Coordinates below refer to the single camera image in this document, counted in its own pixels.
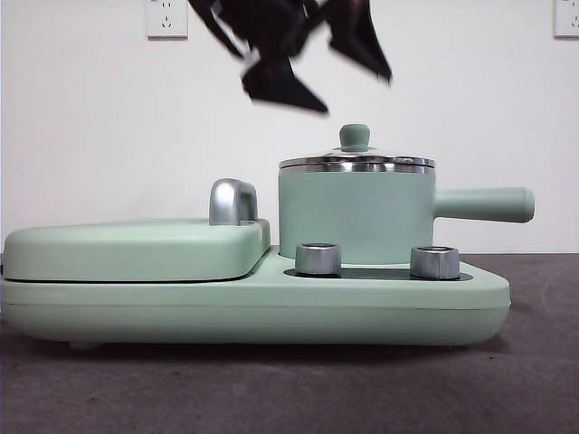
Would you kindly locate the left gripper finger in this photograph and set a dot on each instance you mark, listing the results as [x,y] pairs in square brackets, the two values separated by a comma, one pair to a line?
[357,40]
[280,86]

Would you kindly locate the white wall socket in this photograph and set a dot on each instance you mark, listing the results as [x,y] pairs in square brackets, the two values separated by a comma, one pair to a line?
[166,20]
[567,18]

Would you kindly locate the mint green griddle cover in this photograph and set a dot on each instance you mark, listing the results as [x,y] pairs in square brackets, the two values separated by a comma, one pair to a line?
[135,248]

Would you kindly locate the glass lid with green knob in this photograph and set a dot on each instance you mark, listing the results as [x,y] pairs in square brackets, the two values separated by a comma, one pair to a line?
[354,135]

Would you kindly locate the mint green cooker base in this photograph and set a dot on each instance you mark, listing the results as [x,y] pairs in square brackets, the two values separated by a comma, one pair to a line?
[181,312]

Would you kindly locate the black control panel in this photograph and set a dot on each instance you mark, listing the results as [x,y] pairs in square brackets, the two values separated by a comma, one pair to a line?
[375,273]

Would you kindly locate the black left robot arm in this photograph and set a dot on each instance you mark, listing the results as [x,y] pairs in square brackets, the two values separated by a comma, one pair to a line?
[267,22]

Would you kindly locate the silver control knob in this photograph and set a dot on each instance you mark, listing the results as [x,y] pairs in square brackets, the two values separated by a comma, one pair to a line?
[319,260]
[435,263]

